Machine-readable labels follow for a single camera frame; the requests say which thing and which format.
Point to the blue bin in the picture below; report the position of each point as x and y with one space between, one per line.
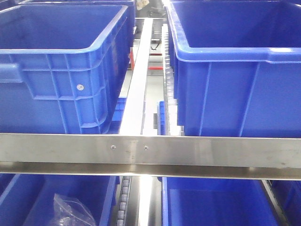
28 199
215 202

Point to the large blue crate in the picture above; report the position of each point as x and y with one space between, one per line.
62 67
237 67

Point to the lower blue bin left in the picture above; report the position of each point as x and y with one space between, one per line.
28 199

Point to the steel shelf crossbar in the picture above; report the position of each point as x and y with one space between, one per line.
162 156

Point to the white divider rail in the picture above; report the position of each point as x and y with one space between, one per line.
132 121

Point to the large blue crate right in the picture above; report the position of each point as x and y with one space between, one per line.
237 67

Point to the roller conveyor track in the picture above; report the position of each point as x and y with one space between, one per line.
172 129

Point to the lower blue bin right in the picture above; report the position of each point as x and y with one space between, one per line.
215 202

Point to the lower roller track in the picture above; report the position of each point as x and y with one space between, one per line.
123 200

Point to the clear plastic bag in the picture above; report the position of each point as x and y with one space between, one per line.
70 212

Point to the large blue crate left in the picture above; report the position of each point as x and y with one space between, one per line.
62 67

